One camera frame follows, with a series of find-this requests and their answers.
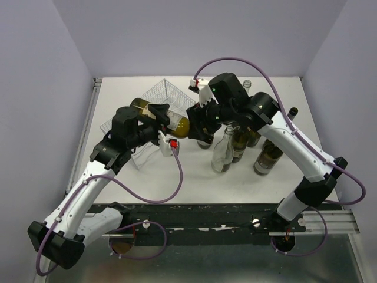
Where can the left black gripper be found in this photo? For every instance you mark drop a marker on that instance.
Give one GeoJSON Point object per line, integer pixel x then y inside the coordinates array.
{"type": "Point", "coordinates": [161, 111]}

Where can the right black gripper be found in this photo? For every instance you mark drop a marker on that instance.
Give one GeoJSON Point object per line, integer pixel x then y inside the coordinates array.
{"type": "Point", "coordinates": [196, 114]}

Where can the dark green wine bottle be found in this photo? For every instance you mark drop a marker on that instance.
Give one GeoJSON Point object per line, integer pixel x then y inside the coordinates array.
{"type": "Point", "coordinates": [204, 144]}

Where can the dark labelled wine bottle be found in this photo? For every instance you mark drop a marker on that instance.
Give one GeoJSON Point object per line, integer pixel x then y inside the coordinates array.
{"type": "Point", "coordinates": [179, 125]}

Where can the short clear glass bottle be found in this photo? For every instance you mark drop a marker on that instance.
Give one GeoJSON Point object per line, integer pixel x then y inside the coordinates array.
{"type": "Point", "coordinates": [223, 152]}

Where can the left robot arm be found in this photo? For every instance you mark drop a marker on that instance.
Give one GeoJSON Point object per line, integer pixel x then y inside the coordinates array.
{"type": "Point", "coordinates": [64, 234]}

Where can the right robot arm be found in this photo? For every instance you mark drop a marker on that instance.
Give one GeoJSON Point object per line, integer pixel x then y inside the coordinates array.
{"type": "Point", "coordinates": [223, 100]}

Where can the dark centre wine bottle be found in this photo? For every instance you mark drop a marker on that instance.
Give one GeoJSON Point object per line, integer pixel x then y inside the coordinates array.
{"type": "Point", "coordinates": [239, 142]}

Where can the olive green wine bottle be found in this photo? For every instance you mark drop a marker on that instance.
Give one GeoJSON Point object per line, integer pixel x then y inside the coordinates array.
{"type": "Point", "coordinates": [253, 139]}

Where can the tall clear glass bottle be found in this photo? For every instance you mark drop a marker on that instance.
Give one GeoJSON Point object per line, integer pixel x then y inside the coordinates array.
{"type": "Point", "coordinates": [247, 85]}

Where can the front right dark bottle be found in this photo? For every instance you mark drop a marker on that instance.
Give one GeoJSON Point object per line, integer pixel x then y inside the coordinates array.
{"type": "Point", "coordinates": [267, 158]}

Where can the far right green bottle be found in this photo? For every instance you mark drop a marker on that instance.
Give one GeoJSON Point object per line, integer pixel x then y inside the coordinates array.
{"type": "Point", "coordinates": [292, 113]}

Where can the white wire wine rack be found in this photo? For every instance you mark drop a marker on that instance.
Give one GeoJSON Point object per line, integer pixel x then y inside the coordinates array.
{"type": "Point", "coordinates": [163, 92]}

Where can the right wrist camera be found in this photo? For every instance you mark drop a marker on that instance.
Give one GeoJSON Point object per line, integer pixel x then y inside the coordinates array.
{"type": "Point", "coordinates": [201, 87]}

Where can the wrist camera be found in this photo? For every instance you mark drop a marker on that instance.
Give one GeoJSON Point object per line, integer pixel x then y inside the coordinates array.
{"type": "Point", "coordinates": [168, 146]}
{"type": "Point", "coordinates": [201, 87]}

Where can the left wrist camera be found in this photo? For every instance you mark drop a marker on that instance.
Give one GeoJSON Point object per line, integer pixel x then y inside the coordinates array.
{"type": "Point", "coordinates": [168, 146]}

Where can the aluminium frame rail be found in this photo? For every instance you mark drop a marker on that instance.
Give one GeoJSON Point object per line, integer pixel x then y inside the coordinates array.
{"type": "Point", "coordinates": [338, 222]}

